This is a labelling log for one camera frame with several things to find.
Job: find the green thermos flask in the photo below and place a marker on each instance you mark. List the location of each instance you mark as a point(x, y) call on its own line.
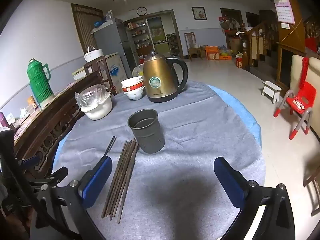
point(40, 82)

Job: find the white bucket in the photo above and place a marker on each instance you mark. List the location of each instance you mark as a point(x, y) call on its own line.
point(93, 55)

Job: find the wooden dining chair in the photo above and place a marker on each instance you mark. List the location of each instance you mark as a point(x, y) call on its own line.
point(191, 40)

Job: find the white deep bowl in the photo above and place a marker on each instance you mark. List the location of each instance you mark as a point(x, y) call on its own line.
point(97, 112)

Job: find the blue table cover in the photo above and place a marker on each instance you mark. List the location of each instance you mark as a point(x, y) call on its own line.
point(250, 120)

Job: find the white electric fan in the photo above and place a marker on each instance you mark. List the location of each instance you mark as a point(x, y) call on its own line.
point(137, 71)

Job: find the bronze electric kettle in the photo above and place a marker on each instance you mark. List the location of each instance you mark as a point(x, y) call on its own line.
point(160, 80)

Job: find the framed wall picture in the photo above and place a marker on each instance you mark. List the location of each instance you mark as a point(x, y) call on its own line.
point(199, 13)

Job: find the bundle of wooden chopsticks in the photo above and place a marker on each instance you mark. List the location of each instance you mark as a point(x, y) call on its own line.
point(123, 177)

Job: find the small orange box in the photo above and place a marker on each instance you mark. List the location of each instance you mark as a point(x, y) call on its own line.
point(32, 103)

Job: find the grey tablecloth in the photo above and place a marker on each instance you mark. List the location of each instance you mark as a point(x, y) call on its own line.
point(190, 135)

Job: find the clear plastic wrap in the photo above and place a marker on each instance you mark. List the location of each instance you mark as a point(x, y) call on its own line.
point(91, 95)

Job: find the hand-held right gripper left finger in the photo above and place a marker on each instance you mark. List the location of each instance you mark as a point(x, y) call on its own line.
point(97, 180)

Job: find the orange cardboard box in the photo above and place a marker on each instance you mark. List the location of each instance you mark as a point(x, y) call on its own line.
point(212, 53)

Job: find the white bowl red rim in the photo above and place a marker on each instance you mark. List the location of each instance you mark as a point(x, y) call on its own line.
point(132, 83)

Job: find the red child chair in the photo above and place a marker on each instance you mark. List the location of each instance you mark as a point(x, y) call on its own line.
point(300, 97)

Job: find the grey metal utensil holder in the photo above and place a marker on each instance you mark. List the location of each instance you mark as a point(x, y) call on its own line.
point(147, 137)

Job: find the small white stool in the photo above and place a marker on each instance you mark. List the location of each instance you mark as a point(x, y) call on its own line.
point(271, 86)

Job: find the grey refrigerator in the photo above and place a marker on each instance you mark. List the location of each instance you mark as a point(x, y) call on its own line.
point(110, 40)

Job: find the wooden staircase railing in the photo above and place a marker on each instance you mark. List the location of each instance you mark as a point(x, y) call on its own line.
point(246, 45)

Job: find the carved wooden bench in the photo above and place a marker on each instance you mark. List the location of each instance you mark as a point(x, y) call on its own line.
point(45, 130)

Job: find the wooden shelf cabinet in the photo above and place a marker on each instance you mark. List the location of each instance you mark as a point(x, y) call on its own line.
point(140, 37)

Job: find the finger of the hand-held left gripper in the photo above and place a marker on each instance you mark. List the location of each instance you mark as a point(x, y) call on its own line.
point(30, 160)
point(56, 175)

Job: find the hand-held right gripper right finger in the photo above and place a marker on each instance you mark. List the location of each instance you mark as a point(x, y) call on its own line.
point(228, 180)

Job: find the wooden door with curtain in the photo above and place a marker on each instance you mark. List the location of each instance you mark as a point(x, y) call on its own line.
point(85, 25)

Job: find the round wall clock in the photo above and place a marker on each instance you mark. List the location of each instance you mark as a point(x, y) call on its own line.
point(141, 11)

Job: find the wall calendar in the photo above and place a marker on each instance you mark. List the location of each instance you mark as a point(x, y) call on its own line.
point(285, 12)

